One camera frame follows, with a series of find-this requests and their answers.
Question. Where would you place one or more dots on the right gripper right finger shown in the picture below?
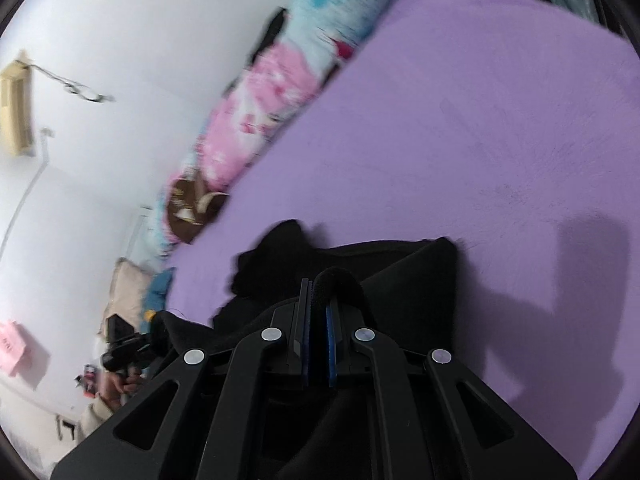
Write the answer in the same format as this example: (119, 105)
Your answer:
(424, 416)

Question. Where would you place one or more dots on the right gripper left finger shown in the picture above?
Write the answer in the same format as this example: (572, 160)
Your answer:
(240, 413)

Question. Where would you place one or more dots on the black fleece jacket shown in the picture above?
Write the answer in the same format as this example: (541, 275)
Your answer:
(404, 290)

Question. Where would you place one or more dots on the person's left hand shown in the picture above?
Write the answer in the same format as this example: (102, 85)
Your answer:
(114, 388)

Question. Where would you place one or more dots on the beige pillow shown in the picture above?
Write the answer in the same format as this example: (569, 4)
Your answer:
(128, 288)

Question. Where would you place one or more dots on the blue patterned cloth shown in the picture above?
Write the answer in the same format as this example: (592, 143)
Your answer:
(154, 300)

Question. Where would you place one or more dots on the brown printed garment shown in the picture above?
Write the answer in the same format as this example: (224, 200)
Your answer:
(191, 207)

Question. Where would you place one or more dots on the beige air conditioner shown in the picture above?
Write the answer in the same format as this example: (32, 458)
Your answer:
(16, 126)

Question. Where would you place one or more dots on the purple bed blanket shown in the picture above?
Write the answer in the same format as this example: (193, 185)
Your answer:
(512, 128)

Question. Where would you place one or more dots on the black garment behind quilt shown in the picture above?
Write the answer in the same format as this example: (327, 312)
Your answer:
(270, 34)

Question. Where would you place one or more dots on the pink and blue floral quilt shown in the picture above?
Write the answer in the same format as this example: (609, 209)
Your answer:
(318, 38)

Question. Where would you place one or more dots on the pink paper on wall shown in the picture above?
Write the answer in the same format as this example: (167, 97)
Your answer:
(15, 354)

